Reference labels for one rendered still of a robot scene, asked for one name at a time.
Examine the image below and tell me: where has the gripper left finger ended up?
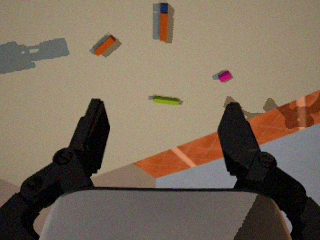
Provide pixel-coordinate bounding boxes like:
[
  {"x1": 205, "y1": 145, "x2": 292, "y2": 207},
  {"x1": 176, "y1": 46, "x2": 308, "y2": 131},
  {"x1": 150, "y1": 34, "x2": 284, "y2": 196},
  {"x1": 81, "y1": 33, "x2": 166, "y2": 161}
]
[{"x1": 0, "y1": 99, "x2": 110, "y2": 240}]

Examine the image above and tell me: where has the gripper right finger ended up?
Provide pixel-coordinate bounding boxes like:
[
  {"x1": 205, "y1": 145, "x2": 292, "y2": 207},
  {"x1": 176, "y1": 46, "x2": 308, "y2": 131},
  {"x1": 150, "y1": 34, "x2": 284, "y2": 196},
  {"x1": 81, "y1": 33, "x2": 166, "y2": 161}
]
[{"x1": 217, "y1": 102, "x2": 320, "y2": 240}]

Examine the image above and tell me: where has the small blue block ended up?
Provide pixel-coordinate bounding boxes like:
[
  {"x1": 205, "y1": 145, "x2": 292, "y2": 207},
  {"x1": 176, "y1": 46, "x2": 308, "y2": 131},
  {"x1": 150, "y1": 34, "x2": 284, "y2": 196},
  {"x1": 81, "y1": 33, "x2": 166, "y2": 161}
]
[{"x1": 160, "y1": 3, "x2": 168, "y2": 12}]

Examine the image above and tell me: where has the orange rod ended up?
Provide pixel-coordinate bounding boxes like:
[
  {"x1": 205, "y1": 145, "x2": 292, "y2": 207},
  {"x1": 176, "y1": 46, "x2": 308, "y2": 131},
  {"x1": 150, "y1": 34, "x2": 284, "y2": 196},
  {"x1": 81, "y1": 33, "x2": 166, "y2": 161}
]
[
  {"x1": 160, "y1": 12, "x2": 168, "y2": 41},
  {"x1": 94, "y1": 35, "x2": 116, "y2": 56}
]

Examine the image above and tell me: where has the lime green rod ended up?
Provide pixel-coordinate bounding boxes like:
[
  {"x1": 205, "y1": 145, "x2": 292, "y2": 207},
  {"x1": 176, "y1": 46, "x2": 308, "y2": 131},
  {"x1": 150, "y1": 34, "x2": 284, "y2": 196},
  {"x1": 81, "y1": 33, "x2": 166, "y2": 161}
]
[{"x1": 153, "y1": 95, "x2": 179, "y2": 105}]

